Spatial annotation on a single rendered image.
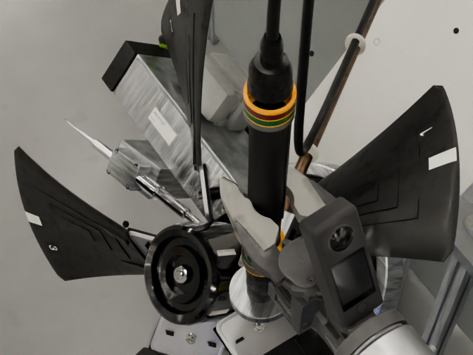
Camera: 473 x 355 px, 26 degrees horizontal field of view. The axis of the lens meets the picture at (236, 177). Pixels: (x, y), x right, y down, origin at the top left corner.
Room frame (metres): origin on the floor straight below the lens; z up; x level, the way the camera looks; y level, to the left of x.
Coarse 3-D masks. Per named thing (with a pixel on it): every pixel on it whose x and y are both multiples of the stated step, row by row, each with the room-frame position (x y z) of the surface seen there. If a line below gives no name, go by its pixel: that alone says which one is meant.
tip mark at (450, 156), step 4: (444, 152) 0.60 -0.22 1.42; (448, 152) 0.59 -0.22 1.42; (452, 152) 0.59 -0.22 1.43; (432, 156) 0.60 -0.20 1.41; (436, 156) 0.59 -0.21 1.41; (440, 156) 0.59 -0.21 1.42; (444, 156) 0.59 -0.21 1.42; (448, 156) 0.59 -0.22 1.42; (452, 156) 0.59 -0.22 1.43; (456, 156) 0.58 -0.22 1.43; (432, 160) 0.59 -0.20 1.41; (436, 160) 0.59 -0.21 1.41; (440, 160) 0.59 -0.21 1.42; (444, 160) 0.59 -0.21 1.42; (448, 160) 0.58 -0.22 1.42; (452, 160) 0.58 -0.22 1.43; (456, 160) 0.58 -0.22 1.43; (432, 164) 0.59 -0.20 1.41; (436, 164) 0.58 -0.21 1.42; (440, 164) 0.58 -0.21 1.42
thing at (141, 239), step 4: (132, 232) 0.64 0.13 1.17; (136, 232) 0.64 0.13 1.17; (132, 236) 0.65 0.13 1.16; (136, 236) 0.64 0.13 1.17; (140, 236) 0.64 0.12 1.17; (144, 236) 0.63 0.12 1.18; (148, 236) 0.63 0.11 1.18; (136, 240) 0.64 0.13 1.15; (140, 240) 0.64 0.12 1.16; (144, 240) 0.64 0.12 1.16; (148, 240) 0.63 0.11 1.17; (140, 244) 0.64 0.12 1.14; (144, 244) 0.64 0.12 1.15; (140, 248) 0.64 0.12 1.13; (144, 248) 0.64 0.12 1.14; (144, 252) 0.64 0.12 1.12
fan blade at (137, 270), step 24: (24, 168) 0.77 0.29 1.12; (24, 192) 0.76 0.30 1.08; (48, 192) 0.73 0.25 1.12; (72, 192) 0.71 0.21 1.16; (48, 216) 0.72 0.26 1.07; (72, 216) 0.70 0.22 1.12; (96, 216) 0.68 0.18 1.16; (48, 240) 0.72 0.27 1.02; (72, 240) 0.70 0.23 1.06; (96, 240) 0.67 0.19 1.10; (120, 240) 0.65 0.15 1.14; (72, 264) 0.69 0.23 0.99; (96, 264) 0.67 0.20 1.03; (120, 264) 0.66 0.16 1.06
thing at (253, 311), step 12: (288, 216) 0.55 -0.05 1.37; (288, 228) 0.53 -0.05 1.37; (240, 276) 0.52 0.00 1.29; (240, 288) 0.51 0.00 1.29; (240, 300) 0.49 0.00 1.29; (252, 300) 0.49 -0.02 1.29; (240, 312) 0.48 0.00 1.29; (252, 312) 0.48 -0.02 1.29; (264, 312) 0.48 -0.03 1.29; (276, 312) 0.48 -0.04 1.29
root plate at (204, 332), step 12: (168, 324) 0.54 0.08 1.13; (204, 324) 0.54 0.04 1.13; (216, 324) 0.54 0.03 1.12; (156, 336) 0.52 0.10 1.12; (168, 336) 0.53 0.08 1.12; (180, 336) 0.53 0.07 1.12; (204, 336) 0.53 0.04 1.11; (216, 336) 0.53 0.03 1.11; (156, 348) 0.51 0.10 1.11; (168, 348) 0.52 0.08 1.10; (180, 348) 0.52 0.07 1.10; (192, 348) 0.52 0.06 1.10; (204, 348) 0.52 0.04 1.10; (216, 348) 0.52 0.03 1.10
